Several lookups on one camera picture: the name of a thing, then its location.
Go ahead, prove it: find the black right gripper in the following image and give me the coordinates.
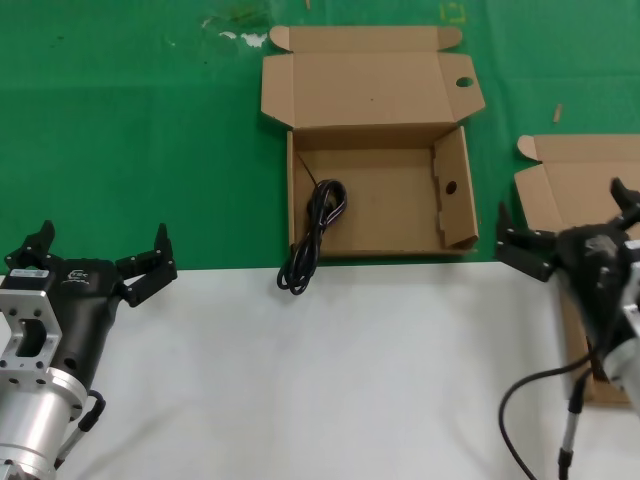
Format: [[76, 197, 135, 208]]
[[495, 177, 640, 362]]

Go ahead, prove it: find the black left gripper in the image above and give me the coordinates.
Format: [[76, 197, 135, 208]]
[[3, 218, 178, 392]]

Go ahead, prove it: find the black cable bundle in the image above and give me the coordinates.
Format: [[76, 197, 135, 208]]
[[276, 152, 349, 296]]

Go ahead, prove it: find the open cardboard box with parts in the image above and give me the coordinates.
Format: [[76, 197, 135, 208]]
[[513, 134, 640, 405]]

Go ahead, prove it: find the empty open cardboard box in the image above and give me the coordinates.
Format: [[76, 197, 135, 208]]
[[259, 25, 487, 260]]

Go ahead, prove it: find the green table mat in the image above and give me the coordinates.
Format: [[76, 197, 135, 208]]
[[0, 0, 640, 274]]

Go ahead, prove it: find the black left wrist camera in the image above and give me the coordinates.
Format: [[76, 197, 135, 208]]
[[0, 266, 53, 292]]

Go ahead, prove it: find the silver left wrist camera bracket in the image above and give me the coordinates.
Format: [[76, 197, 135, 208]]
[[0, 288, 64, 374]]

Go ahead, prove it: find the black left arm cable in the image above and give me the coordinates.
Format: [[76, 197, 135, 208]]
[[53, 389, 107, 472]]

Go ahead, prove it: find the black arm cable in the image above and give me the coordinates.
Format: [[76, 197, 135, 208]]
[[53, 389, 107, 472], [498, 349, 609, 480]]

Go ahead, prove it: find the cable with silver sleeve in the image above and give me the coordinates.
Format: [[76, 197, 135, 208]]
[[557, 374, 587, 480]]

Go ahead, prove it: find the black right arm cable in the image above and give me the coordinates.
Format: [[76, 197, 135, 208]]
[[498, 349, 609, 480]]

